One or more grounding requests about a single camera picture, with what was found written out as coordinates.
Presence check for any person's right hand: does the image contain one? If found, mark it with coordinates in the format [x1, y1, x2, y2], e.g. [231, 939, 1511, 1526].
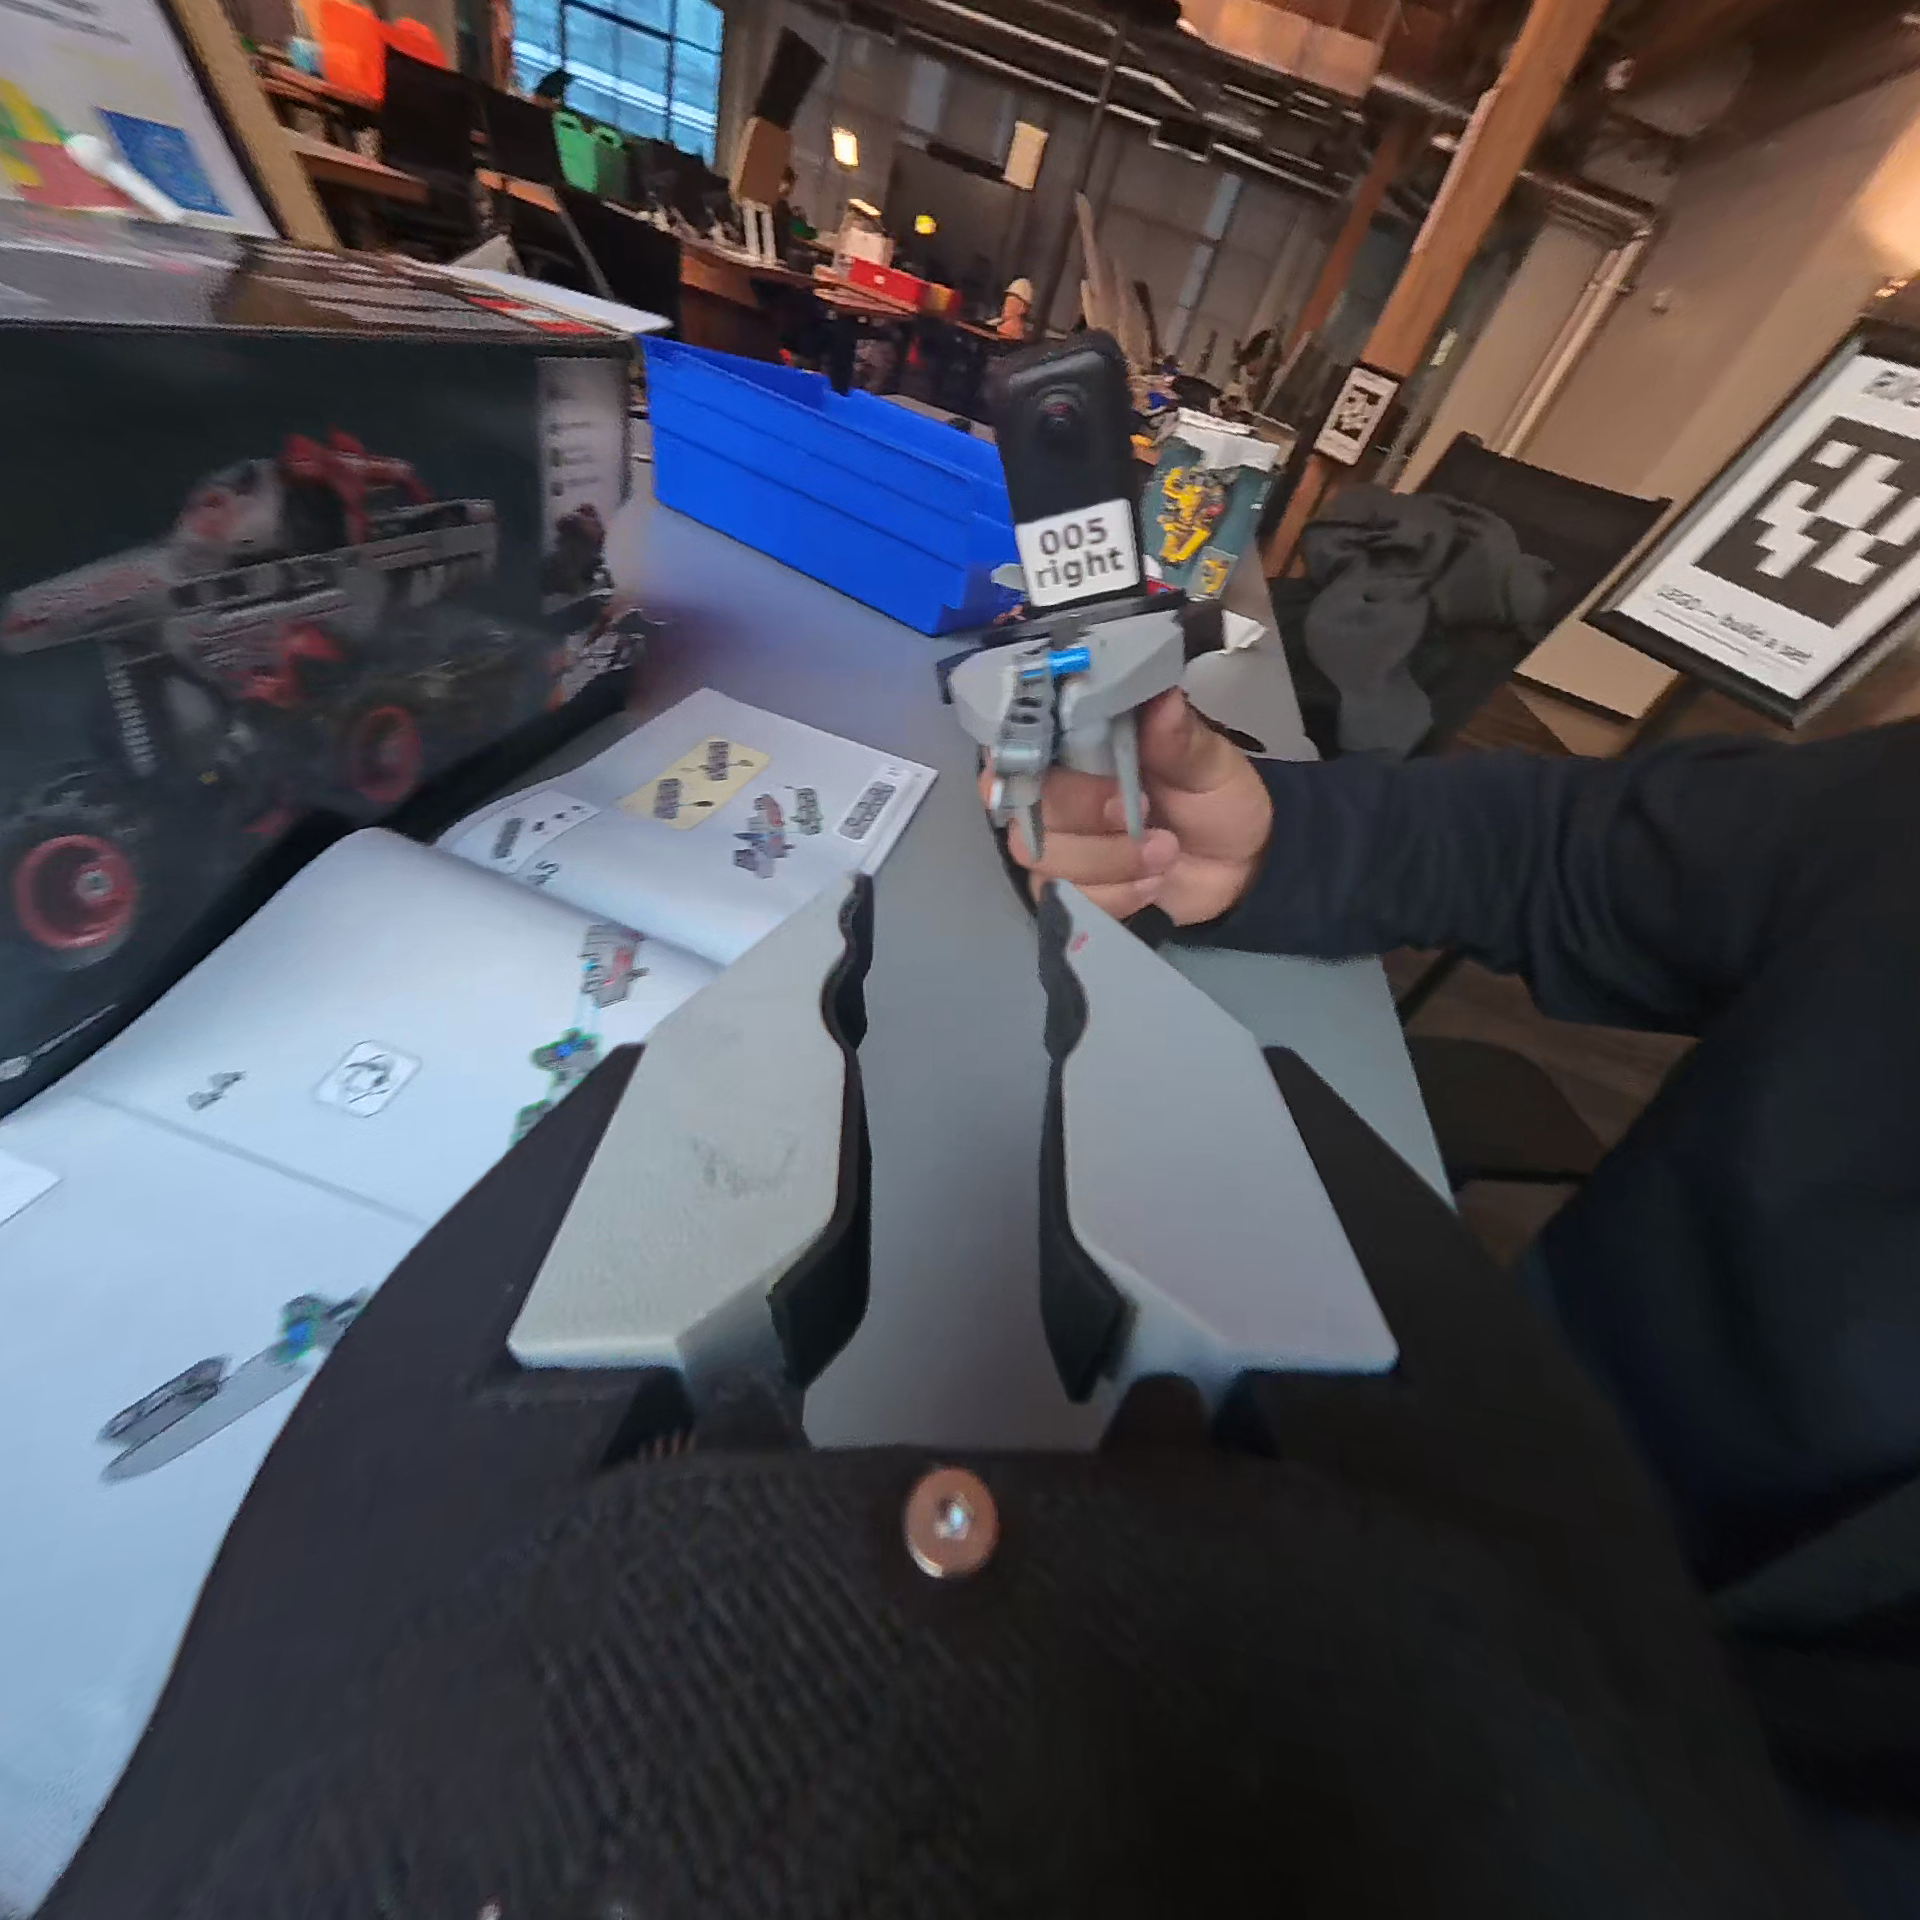
[983, 697, 1277, 923]

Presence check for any wooden post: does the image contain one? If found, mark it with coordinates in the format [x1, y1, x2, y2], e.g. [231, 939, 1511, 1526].
[1259, 0, 1613, 572]

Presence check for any white colourful poster board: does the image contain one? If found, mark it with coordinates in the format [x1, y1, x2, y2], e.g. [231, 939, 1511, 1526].
[0, 0, 338, 243]

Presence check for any dark jacket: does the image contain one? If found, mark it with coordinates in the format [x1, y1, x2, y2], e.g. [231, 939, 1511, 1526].
[1296, 487, 1554, 751]

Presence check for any yellow print card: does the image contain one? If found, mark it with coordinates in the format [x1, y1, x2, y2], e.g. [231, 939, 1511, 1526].
[1136, 421, 1277, 607]

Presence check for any small square pattern tag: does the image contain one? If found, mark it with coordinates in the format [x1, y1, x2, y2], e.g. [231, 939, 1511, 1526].
[1314, 364, 1402, 467]

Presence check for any framed black-white pattern sign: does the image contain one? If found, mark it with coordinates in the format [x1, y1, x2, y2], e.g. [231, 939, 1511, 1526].
[1581, 318, 1920, 732]

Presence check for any open lego instruction booklet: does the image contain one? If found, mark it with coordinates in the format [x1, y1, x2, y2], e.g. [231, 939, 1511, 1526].
[0, 824, 725, 1920]

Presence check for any black lego set box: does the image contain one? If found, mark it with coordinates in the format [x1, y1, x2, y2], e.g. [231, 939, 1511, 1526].
[0, 200, 675, 1119]

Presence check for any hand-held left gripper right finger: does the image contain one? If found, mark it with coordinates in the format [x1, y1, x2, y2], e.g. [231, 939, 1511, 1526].
[1037, 880, 1402, 1408]

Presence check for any person's right forearm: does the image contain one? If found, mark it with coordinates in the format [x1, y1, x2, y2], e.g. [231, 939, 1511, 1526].
[1231, 719, 1920, 1051]

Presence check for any small instruction leaflet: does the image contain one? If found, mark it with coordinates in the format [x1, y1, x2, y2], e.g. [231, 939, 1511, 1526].
[435, 687, 943, 965]

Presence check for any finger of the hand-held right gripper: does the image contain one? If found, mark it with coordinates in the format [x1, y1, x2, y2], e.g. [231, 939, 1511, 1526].
[1068, 615, 1192, 845]
[945, 638, 1074, 864]

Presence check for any grey lego assembly blue pin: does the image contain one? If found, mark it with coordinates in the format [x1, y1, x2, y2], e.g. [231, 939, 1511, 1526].
[995, 643, 1099, 780]

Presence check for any blue plastic bin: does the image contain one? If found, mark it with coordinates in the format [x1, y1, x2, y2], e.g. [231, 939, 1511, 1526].
[637, 334, 1029, 639]

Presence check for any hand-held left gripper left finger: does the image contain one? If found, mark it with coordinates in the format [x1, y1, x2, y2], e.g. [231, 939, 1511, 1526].
[505, 872, 879, 1395]

